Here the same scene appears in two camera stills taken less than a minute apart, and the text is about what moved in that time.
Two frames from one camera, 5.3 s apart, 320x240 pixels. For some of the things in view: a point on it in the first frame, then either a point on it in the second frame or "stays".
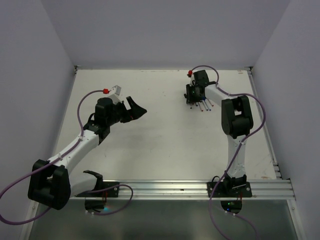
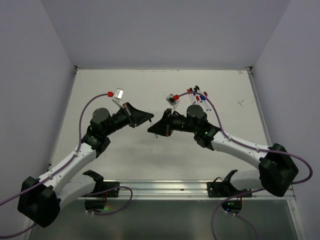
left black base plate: [112, 192] stays
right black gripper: [190, 98] to [164, 127]
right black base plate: [229, 189] stays
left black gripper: [136, 111] to [134, 116]
